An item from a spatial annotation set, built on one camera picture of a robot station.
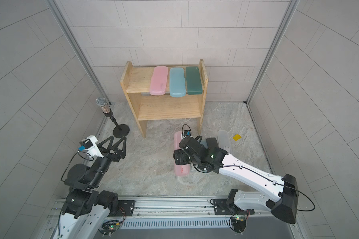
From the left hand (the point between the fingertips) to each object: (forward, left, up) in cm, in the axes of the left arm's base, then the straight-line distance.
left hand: (123, 137), depth 64 cm
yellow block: (+17, -61, -27) cm, 69 cm away
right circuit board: (-28, -52, -29) cm, 66 cm away
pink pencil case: (-9, -25, -13) cm, 30 cm away
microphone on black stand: (+22, +17, -29) cm, 40 cm away
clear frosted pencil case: (+16, -53, -29) cm, 62 cm away
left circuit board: (-30, +6, -28) cm, 42 cm away
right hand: (-3, -24, -12) cm, 27 cm away
